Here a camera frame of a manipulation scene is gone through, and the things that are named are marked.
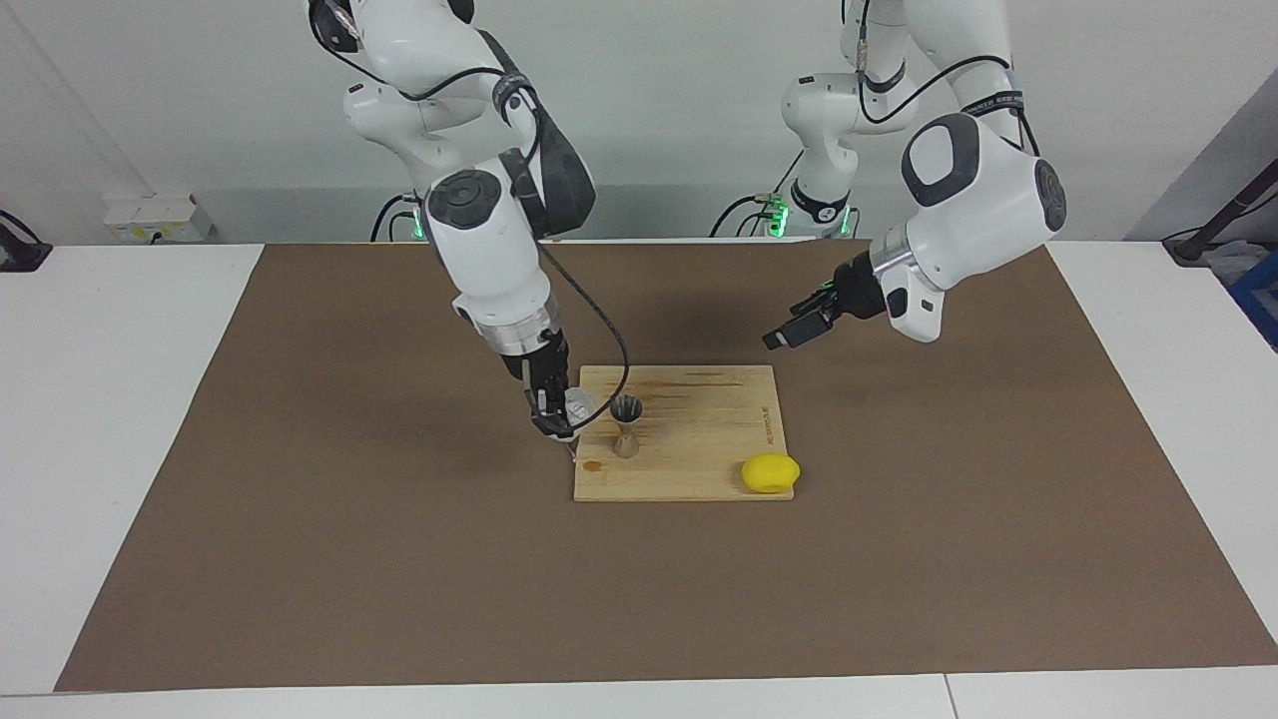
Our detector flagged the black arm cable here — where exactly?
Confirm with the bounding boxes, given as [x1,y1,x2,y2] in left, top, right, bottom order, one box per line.
[839,0,1039,151]
[310,0,632,425]

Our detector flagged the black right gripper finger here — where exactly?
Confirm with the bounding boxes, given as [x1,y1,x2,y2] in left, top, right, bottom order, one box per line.
[529,389,578,442]

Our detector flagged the black base cables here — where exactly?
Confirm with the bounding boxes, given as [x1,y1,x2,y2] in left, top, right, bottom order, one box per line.
[711,140,800,239]
[371,193,420,243]

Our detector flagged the black right base cables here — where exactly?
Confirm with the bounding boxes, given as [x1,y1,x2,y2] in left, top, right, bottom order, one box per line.
[371,193,420,243]

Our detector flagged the black left base cables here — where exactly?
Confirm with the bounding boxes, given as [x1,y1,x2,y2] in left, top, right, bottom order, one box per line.
[711,140,800,239]

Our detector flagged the black clamp mount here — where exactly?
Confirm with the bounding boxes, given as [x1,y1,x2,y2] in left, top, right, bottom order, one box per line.
[0,210,53,273]

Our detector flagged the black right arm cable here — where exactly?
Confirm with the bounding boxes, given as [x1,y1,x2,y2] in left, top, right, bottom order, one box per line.
[310,0,632,425]

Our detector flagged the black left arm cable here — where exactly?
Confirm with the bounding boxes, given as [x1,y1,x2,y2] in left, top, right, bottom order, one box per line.
[839,0,1039,151]

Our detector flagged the brown table mat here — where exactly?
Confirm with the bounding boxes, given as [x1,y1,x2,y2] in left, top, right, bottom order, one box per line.
[55,240,1278,693]

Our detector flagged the yellow lemon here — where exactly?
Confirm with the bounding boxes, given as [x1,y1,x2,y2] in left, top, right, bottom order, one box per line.
[741,453,802,495]

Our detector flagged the white wall socket box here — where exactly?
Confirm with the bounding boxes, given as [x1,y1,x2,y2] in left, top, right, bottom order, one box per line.
[103,194,216,244]

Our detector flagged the blue crate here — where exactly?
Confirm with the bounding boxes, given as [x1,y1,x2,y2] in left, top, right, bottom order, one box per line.
[1226,250,1278,353]

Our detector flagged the steel double jigger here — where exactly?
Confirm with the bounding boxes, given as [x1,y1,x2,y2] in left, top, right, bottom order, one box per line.
[609,393,645,459]

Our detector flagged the bamboo cutting board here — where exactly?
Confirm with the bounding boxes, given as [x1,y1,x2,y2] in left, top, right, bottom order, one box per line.
[569,364,797,503]

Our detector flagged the black stand pole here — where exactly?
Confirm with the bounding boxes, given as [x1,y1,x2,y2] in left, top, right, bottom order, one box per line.
[1161,160,1278,266]

